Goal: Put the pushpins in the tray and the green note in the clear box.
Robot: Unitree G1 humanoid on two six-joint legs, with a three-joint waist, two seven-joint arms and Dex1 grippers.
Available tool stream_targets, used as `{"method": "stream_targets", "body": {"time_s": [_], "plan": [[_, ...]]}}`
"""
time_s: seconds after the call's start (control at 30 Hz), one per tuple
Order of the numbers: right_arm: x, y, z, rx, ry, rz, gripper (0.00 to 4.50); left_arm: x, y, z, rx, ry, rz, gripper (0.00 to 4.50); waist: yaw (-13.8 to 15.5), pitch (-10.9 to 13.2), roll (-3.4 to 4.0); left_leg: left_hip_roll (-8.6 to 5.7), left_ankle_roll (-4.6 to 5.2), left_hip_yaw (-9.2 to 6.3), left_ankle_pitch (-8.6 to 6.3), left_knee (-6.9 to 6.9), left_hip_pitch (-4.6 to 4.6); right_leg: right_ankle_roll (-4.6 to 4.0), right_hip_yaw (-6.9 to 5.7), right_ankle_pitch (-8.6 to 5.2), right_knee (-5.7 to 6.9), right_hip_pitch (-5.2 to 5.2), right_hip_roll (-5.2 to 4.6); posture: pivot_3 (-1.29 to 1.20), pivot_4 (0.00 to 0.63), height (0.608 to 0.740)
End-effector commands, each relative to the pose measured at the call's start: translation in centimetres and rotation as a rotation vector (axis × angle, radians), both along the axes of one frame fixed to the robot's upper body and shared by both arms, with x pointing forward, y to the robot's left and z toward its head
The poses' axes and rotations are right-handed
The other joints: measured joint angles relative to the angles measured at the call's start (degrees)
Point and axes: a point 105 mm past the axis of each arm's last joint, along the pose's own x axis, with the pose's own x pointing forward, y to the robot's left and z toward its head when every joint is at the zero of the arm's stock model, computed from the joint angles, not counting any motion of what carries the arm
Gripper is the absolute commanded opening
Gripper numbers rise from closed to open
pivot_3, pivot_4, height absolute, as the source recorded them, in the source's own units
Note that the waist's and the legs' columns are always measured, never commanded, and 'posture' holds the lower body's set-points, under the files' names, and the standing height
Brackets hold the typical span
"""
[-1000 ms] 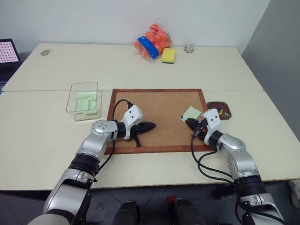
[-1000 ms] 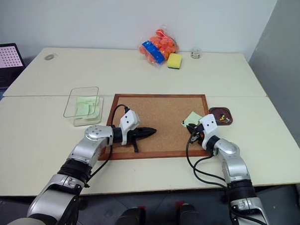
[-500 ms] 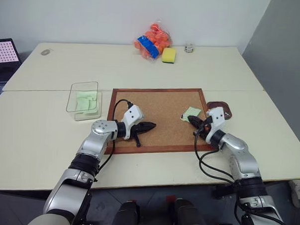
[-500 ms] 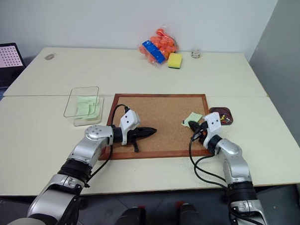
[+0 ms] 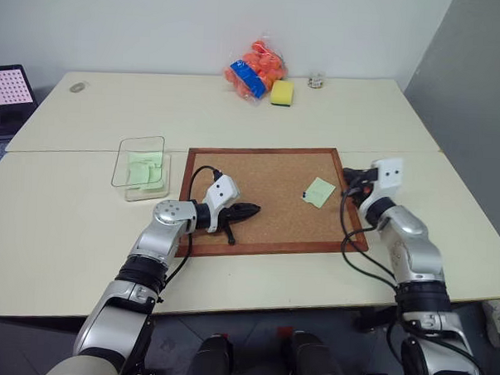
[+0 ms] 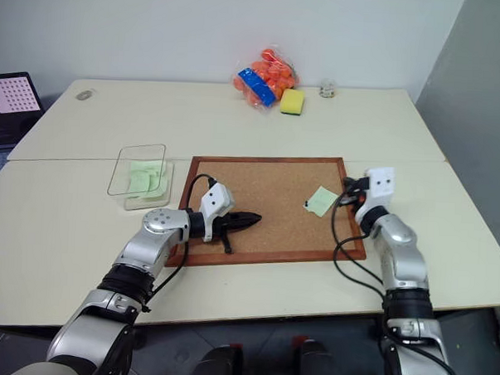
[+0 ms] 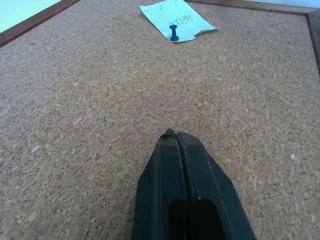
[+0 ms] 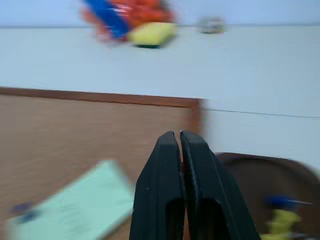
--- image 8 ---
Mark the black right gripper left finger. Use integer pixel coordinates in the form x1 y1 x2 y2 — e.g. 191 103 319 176
128 130 186 240

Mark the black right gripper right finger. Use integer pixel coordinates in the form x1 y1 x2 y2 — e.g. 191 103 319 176
179 129 261 240

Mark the dark brown round tray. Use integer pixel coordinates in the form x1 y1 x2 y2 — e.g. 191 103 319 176
215 151 320 240

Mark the green sticky note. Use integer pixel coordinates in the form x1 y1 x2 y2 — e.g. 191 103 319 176
5 159 136 240

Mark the yellow pushpin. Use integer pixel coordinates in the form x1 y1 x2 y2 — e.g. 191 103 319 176
259 209 302 240

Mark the dark blue pushpin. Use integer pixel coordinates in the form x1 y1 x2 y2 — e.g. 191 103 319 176
9 201 42 224

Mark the yellow and green sponge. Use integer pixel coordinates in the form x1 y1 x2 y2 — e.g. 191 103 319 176
128 21 177 49

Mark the small clear container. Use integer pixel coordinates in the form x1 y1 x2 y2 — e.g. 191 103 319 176
198 16 225 34

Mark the orange and blue snack bag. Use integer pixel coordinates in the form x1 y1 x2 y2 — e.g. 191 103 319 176
79 0 176 46

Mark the cork board with wooden frame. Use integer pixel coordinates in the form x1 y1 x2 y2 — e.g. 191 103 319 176
0 86 206 240

